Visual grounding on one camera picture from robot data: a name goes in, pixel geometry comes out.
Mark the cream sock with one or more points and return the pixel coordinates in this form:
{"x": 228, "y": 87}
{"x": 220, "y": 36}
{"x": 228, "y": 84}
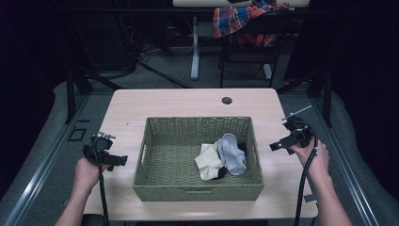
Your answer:
{"x": 208, "y": 163}

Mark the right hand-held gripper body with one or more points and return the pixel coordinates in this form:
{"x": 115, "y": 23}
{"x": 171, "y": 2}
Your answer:
{"x": 298, "y": 132}

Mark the green woven basket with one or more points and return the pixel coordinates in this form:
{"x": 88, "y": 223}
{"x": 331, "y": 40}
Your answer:
{"x": 169, "y": 163}

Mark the black sock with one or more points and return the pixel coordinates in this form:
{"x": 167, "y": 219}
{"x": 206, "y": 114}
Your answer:
{"x": 222, "y": 173}

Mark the person's right hand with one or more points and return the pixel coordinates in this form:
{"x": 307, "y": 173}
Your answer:
{"x": 316, "y": 160}

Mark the grey sock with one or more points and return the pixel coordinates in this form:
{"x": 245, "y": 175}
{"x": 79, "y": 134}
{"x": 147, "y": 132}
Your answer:
{"x": 233, "y": 157}

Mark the person's left hand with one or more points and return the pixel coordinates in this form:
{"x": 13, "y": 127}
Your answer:
{"x": 86, "y": 175}

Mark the white desk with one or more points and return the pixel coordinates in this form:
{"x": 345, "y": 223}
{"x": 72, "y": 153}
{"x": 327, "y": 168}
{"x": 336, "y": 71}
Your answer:
{"x": 195, "y": 47}

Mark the aluminium floor rail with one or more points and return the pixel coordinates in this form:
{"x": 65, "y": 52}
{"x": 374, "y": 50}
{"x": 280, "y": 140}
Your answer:
{"x": 37, "y": 179}
{"x": 348, "y": 175}

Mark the plaid cloth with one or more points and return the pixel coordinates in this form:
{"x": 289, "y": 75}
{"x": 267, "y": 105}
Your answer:
{"x": 232, "y": 19}

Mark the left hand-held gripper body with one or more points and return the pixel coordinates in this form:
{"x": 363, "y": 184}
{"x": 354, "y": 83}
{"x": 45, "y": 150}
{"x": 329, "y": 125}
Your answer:
{"x": 99, "y": 145}

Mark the black metal stand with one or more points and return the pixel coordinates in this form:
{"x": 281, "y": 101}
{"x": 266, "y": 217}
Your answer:
{"x": 327, "y": 97}
{"x": 70, "y": 94}

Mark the black chair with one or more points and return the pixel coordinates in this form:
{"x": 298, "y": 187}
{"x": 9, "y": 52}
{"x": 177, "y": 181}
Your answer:
{"x": 251, "y": 53}

